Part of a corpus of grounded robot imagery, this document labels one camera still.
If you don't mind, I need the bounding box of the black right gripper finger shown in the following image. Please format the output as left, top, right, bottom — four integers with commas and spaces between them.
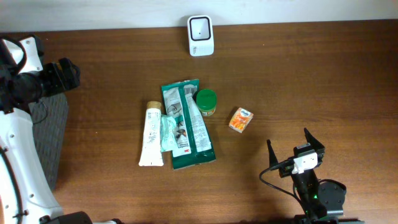
304, 128, 325, 152
267, 139, 279, 167

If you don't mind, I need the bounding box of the light green small pouch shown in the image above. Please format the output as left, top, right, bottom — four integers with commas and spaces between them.
160, 114, 178, 152

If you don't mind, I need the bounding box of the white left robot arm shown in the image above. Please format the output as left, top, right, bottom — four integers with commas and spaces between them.
1, 35, 92, 224

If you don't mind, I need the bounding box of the white tube beige cap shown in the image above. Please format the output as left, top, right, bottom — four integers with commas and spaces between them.
139, 101, 164, 167

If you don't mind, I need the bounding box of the grey plastic mesh basket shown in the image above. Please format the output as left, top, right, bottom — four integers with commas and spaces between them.
29, 93, 69, 190

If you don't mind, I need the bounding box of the orange Kleenex tissue pack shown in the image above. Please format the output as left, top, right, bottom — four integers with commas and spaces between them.
229, 108, 254, 133

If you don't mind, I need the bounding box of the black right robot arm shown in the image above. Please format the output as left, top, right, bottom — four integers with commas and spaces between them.
259, 129, 346, 223

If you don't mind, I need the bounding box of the green white package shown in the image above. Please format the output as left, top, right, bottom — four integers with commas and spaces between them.
161, 79, 216, 170

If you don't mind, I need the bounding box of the black camera cable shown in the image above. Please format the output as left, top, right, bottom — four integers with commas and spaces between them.
259, 158, 304, 206

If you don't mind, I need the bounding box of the green lid seasoning jar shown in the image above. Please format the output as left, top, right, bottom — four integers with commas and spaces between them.
196, 89, 217, 116

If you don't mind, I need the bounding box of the white barcode scanner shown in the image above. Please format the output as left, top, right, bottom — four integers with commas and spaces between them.
187, 15, 215, 57

